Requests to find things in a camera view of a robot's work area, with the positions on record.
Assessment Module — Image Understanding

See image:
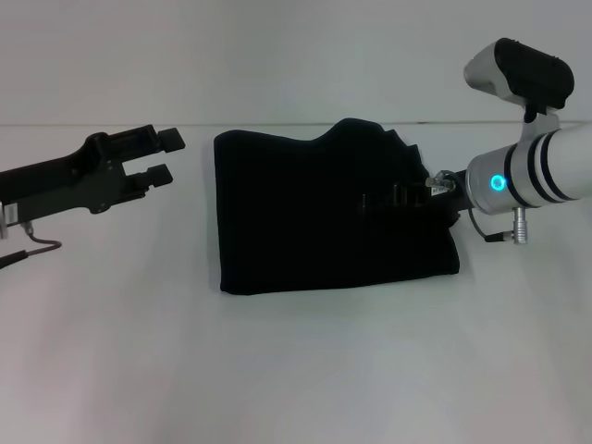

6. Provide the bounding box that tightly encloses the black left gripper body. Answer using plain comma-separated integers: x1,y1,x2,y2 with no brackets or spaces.
0,131,140,218

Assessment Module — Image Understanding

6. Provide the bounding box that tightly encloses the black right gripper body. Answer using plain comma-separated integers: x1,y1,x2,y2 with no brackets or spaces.
415,168,472,228

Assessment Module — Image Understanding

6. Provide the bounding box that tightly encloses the black shirt with FREE print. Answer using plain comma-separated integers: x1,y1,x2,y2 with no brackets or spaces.
213,117,462,295

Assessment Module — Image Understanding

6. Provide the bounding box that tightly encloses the left arm cable with plug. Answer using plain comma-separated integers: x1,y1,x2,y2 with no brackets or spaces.
0,221,64,270

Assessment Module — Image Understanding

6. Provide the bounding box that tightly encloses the right wrist camera housing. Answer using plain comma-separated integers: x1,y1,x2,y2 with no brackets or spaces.
463,39,575,122

